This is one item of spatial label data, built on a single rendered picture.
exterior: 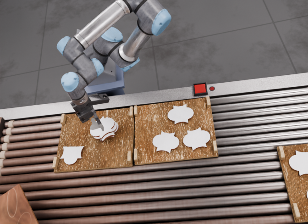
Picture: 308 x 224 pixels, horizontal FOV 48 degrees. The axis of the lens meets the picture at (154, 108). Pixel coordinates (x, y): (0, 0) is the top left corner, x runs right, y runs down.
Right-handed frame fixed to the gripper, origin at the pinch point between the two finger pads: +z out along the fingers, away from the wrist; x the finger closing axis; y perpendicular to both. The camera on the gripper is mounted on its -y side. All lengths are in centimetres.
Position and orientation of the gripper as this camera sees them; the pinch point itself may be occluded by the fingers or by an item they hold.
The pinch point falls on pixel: (98, 120)
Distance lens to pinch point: 175.6
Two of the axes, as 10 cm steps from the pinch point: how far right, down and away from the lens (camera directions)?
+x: 5.1, 6.5, -5.6
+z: 1.7, 5.6, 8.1
